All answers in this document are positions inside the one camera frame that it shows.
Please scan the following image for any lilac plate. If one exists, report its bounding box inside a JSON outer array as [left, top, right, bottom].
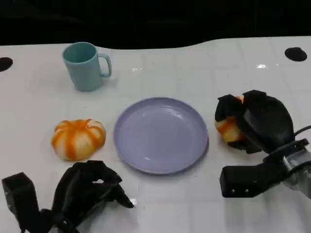
[[113, 97, 209, 175]]

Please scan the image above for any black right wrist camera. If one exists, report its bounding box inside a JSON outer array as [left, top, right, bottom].
[[220, 155, 296, 199]]

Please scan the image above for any orange and white toy bread roll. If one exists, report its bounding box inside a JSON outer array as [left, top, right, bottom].
[[214, 96, 246, 143], [50, 118, 107, 161]]

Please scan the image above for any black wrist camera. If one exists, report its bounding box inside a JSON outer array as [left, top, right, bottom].
[[220, 155, 296, 199], [1, 171, 42, 233]]

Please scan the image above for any pale green mug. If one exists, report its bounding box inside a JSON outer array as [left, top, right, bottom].
[[62, 41, 112, 92]]

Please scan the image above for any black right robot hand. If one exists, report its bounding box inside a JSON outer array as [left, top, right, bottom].
[[214, 89, 295, 154]]

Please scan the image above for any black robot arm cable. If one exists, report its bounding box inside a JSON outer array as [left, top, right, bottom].
[[293, 125, 311, 136]]

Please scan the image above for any black table cable hole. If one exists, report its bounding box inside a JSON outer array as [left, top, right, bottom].
[[284, 47, 308, 62], [0, 57, 13, 72]]

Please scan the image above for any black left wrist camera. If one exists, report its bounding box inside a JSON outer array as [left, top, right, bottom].
[[1, 171, 42, 233]]

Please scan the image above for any black backdrop curtain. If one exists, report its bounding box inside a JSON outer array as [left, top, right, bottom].
[[0, 0, 311, 50]]

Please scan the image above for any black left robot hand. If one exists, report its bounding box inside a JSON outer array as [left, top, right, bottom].
[[52, 159, 136, 233]]

